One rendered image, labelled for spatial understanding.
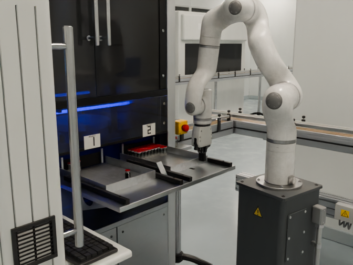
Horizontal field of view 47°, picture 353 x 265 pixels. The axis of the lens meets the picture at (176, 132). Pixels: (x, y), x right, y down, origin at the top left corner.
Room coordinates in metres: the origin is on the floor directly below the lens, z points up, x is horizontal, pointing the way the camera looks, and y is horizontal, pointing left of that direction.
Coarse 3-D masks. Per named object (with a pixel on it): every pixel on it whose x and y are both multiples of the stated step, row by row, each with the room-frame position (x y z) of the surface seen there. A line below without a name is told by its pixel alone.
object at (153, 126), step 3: (153, 123) 2.01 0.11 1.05; (144, 126) 1.96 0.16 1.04; (147, 126) 1.97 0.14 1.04; (153, 126) 2.01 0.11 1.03; (144, 129) 1.96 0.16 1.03; (147, 129) 1.97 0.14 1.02; (153, 129) 2.01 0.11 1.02; (144, 132) 1.96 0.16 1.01; (147, 132) 1.97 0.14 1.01; (153, 132) 2.01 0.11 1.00; (144, 135) 1.96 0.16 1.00; (147, 135) 1.97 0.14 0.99; (150, 135) 1.99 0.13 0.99
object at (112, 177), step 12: (60, 168) 1.68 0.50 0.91; (84, 168) 1.78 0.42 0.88; (96, 168) 1.78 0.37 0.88; (108, 168) 1.78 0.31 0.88; (120, 168) 1.78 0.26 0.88; (132, 168) 1.75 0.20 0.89; (144, 168) 1.69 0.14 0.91; (84, 180) 1.56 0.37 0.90; (96, 180) 1.62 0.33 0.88; (108, 180) 1.62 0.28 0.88; (120, 180) 1.52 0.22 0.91; (132, 180) 1.56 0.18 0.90; (144, 180) 1.61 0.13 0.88
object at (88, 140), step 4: (84, 136) 1.70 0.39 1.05; (88, 136) 1.72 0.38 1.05; (92, 136) 1.74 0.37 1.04; (96, 136) 1.75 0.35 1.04; (84, 140) 1.70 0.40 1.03; (88, 140) 1.72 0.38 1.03; (92, 140) 1.73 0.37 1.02; (96, 140) 1.75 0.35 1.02; (84, 144) 1.70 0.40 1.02; (88, 144) 1.72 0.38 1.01; (92, 144) 1.73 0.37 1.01; (96, 144) 1.75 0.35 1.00; (88, 148) 1.72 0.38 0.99
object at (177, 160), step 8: (168, 152) 2.06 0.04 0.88; (176, 152) 2.03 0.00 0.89; (184, 152) 1.99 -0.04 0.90; (192, 152) 1.95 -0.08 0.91; (136, 160) 1.85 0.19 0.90; (144, 160) 1.81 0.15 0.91; (152, 160) 1.91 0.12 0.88; (160, 160) 1.91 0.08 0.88; (168, 160) 1.91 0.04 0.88; (176, 160) 1.91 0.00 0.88; (184, 160) 1.91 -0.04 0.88; (192, 160) 1.81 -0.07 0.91; (168, 168) 1.71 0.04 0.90; (176, 168) 1.73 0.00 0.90; (184, 168) 1.77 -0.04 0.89
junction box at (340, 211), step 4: (336, 204) 2.19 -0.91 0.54; (340, 204) 2.19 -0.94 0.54; (344, 204) 2.19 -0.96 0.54; (348, 204) 2.19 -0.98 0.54; (336, 208) 2.19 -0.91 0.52; (340, 208) 2.17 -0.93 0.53; (344, 208) 2.16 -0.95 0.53; (348, 208) 2.14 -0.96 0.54; (352, 208) 2.13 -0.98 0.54; (336, 212) 2.19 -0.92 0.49; (340, 212) 2.17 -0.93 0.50; (344, 212) 2.16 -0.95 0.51; (348, 212) 2.14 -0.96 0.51; (352, 212) 2.13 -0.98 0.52; (336, 216) 2.19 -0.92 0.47; (340, 216) 2.17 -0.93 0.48; (344, 216) 2.16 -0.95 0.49; (348, 216) 2.14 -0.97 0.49; (352, 216) 2.13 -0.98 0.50; (344, 220) 2.15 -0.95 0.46; (348, 220) 2.14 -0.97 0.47; (352, 220) 2.12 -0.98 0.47
